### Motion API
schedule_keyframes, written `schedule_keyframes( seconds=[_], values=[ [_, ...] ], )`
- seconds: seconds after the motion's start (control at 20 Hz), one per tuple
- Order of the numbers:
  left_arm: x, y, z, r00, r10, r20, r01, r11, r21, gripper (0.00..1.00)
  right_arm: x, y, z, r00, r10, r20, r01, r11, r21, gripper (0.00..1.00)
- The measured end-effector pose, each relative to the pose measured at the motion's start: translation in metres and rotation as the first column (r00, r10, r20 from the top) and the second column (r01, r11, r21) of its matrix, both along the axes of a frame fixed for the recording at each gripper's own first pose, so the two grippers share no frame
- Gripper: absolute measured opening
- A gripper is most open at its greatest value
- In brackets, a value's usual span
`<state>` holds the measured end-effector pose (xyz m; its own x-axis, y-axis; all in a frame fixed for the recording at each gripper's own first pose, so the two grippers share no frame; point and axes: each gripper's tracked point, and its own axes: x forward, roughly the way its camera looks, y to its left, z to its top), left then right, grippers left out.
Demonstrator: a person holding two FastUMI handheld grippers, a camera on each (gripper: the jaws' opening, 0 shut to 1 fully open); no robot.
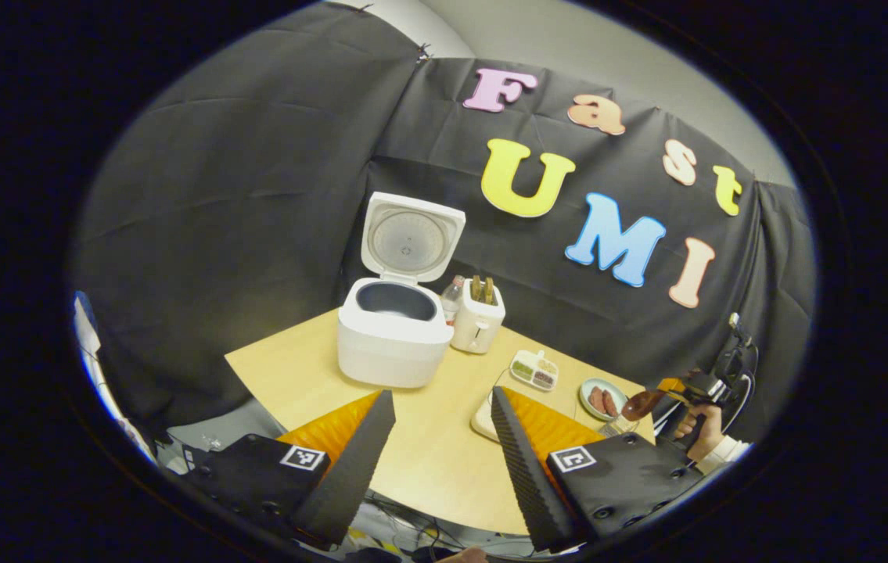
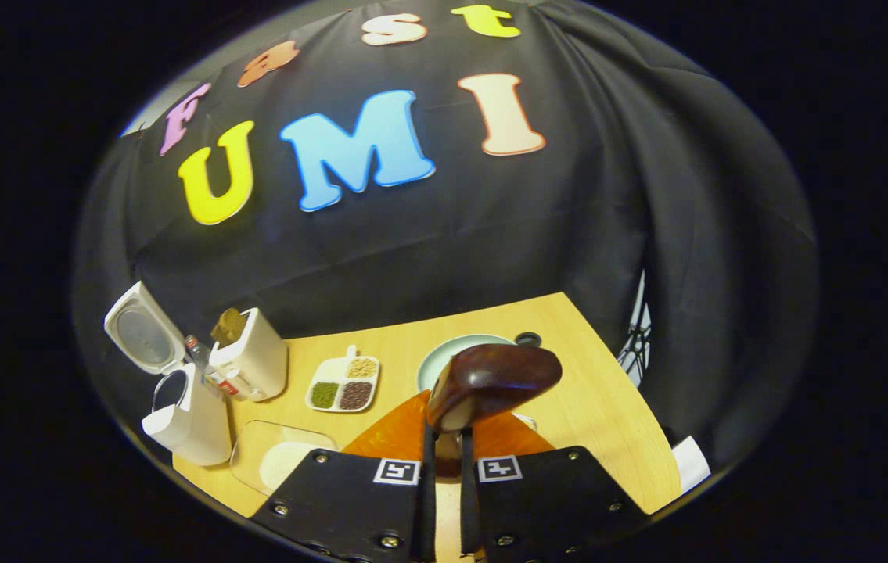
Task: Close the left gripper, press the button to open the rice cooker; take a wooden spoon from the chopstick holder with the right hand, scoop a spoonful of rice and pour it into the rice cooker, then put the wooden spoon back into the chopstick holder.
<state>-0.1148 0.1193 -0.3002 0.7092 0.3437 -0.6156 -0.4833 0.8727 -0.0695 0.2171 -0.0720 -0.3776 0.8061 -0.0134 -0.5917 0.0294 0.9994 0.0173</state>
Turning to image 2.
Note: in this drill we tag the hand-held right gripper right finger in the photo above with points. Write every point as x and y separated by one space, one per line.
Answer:
467 508

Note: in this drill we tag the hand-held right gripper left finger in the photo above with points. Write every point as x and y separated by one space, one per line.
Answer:
429 508

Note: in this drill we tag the brown wooden spoon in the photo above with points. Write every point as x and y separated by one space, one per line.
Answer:
490 379

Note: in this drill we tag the white rice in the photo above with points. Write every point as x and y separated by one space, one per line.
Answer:
287 465

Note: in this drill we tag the white rice cooker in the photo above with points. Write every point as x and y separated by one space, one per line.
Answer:
193 430

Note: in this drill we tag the pale green plate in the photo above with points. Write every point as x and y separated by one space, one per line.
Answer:
436 361

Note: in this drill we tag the white divided bean dish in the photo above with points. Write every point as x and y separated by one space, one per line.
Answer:
342 379

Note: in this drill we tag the black table grommet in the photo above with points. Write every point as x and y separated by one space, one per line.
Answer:
528 338

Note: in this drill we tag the clear glass dish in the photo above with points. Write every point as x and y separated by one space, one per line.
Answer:
256 438

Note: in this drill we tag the white toaster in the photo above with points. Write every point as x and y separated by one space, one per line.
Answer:
256 363

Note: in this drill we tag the white sheet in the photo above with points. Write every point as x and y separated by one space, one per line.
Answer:
692 463

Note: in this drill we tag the clear plastic bottle red label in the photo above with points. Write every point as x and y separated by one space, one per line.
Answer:
205 363

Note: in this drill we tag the brown bread slice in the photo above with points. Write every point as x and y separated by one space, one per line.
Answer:
228 327

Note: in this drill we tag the white metal frame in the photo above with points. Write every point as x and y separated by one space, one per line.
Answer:
635 336

